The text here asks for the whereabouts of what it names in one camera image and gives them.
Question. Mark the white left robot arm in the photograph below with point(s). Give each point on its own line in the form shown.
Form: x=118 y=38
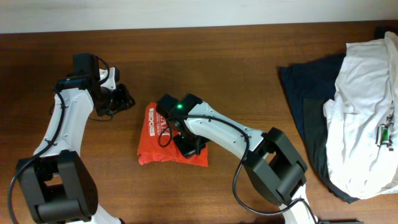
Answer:
x=56 y=185

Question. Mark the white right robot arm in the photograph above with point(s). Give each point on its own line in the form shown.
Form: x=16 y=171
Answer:
x=274 y=167

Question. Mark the white t-shirt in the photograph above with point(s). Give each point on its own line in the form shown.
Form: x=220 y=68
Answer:
x=361 y=147

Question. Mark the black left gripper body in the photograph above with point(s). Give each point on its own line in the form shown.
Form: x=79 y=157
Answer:
x=114 y=99

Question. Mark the dark navy garment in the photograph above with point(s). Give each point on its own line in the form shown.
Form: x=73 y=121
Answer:
x=307 y=87

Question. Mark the orange soccer t-shirt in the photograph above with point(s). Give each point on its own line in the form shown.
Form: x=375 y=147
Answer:
x=149 y=149

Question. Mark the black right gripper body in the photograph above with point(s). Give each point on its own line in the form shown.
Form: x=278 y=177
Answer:
x=186 y=142

